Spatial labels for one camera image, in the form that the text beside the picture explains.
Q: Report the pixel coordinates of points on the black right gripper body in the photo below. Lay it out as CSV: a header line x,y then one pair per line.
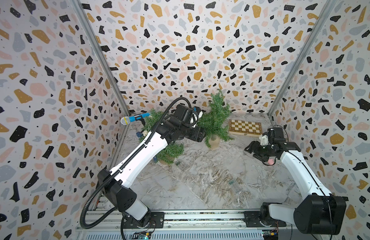
x,y
260,152

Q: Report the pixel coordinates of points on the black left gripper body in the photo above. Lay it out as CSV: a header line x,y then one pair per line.
x,y
195,134

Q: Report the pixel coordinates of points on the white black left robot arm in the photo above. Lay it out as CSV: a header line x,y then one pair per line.
x,y
115,183

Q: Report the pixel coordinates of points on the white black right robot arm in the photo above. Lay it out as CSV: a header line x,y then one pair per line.
x,y
320,212

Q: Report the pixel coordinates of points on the green right christmas tree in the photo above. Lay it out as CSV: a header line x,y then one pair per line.
x,y
214,121

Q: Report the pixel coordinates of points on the green christmas tree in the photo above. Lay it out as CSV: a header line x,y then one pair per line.
x,y
173,150
214,121

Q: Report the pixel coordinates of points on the green left christmas tree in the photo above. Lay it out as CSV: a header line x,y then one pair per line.
x,y
173,150

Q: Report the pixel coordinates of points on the wooden chess board box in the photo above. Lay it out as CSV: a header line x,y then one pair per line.
x,y
245,128

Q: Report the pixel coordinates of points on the blue toy microphone on stand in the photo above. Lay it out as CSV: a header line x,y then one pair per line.
x,y
128,120

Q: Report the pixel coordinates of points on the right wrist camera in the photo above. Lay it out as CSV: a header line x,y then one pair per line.
x,y
264,141

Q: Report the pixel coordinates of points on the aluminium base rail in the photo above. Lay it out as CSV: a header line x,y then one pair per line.
x,y
195,225

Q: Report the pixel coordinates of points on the metal right corner post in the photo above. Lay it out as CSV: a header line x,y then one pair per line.
x,y
324,14

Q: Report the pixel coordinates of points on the metal corner post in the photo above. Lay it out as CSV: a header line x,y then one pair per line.
x,y
324,14
86,26

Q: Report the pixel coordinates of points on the metal left corner post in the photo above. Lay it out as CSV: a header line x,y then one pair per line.
x,y
86,26

